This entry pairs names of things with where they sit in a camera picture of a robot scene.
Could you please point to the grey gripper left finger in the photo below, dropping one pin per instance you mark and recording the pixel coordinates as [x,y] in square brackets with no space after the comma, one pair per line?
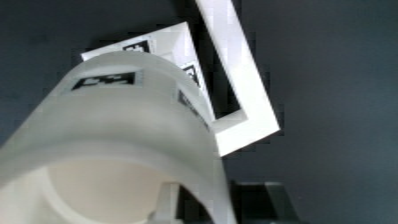
[165,210]

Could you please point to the white lamp shade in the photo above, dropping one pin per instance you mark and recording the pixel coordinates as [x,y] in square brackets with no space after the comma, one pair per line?
[113,138]

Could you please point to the white U-shaped fence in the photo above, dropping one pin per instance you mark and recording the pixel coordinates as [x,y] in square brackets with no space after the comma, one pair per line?
[249,124]

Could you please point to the white lamp base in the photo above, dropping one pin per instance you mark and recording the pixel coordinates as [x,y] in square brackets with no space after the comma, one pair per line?
[169,44]

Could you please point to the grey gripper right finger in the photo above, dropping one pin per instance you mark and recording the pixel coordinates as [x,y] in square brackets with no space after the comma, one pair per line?
[286,216]

